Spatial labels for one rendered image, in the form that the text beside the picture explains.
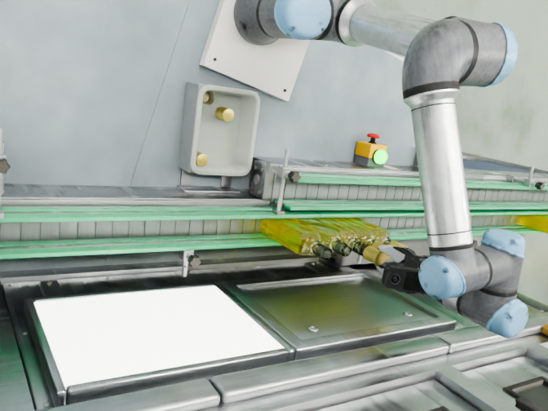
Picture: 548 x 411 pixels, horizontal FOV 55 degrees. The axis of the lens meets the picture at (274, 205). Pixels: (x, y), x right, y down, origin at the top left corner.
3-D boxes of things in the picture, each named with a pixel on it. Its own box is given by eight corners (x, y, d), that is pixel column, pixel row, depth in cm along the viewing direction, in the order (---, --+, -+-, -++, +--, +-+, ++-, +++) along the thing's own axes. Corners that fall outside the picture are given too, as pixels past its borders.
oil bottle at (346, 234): (293, 229, 149) (342, 255, 131) (298, 210, 148) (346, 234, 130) (310, 229, 152) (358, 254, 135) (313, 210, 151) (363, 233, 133)
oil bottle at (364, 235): (310, 230, 152) (359, 255, 135) (313, 211, 151) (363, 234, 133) (325, 229, 155) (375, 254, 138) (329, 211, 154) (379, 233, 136)
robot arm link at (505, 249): (498, 246, 90) (488, 304, 94) (537, 237, 96) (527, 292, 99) (461, 232, 97) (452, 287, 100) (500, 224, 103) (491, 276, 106)
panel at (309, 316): (23, 311, 105) (55, 410, 78) (24, 298, 105) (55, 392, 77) (361, 278, 154) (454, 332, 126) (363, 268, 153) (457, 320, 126)
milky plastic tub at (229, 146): (177, 167, 139) (190, 174, 132) (186, 81, 134) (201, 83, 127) (236, 170, 148) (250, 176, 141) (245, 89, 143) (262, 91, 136)
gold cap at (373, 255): (361, 259, 127) (373, 266, 123) (364, 245, 126) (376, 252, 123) (372, 258, 129) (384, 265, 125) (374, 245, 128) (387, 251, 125)
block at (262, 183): (247, 193, 145) (259, 200, 139) (251, 159, 143) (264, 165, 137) (258, 193, 147) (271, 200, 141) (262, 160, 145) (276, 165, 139)
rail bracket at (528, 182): (505, 181, 196) (538, 190, 185) (510, 161, 194) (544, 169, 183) (511, 181, 198) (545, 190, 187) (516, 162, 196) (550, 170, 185)
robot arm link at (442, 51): (423, 3, 85) (462, 306, 85) (469, 9, 90) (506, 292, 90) (375, 28, 95) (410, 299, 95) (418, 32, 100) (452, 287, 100)
